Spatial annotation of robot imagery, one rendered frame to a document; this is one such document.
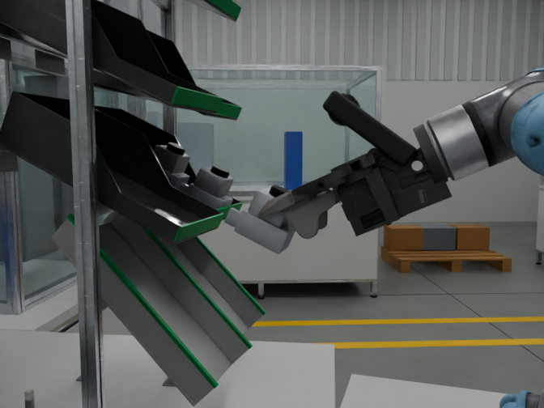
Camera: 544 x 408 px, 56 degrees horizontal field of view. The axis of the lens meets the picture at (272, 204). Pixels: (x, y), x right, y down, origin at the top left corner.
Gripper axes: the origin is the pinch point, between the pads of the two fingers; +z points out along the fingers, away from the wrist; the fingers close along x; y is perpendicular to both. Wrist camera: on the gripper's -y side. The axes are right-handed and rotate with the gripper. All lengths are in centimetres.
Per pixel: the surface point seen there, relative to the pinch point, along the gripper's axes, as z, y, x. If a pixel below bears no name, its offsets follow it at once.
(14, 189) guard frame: 79, -31, 49
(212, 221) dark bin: 9.5, -1.1, 2.7
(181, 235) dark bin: 10.0, -0.9, -5.9
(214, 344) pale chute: 18.4, 15.2, 5.7
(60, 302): 89, 1, 60
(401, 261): 47, 106, 483
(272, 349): 27, 29, 43
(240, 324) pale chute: 19.9, 16.6, 19.4
